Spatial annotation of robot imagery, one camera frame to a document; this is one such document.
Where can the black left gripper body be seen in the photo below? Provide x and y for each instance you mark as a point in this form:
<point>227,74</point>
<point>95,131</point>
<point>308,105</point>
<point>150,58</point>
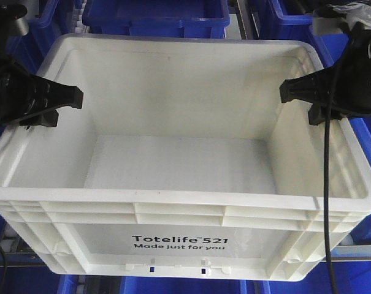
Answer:
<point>16,91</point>

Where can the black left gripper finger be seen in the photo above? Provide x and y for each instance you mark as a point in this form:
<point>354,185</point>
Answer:
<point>32,115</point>
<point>49,95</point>

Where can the blue bin behind tote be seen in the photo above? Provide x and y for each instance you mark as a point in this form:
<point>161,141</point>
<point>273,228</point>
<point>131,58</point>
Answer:
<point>179,19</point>

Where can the blue bin far left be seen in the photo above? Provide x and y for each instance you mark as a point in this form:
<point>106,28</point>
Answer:
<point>47,21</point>

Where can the blue bin lower left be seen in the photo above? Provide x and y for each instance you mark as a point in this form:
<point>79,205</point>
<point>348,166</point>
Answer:
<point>38,280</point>

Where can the blue bin far right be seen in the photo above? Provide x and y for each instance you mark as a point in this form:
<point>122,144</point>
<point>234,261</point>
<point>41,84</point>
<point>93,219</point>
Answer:
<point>276,22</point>

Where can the white plastic Totelife tote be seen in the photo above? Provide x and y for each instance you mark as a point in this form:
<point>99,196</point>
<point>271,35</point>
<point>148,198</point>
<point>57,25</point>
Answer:
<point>182,162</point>

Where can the steel shelf front rail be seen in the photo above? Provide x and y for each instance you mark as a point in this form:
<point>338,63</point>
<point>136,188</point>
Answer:
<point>341,253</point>

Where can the blue bin lower centre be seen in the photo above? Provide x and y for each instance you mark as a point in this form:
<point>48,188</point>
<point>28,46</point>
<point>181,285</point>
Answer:
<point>150,285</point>

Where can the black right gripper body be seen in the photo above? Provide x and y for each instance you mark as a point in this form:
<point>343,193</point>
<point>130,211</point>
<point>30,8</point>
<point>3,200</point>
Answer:
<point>353,91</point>

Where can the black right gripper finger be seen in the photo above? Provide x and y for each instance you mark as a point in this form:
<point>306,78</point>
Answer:
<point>317,114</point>
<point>315,88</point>

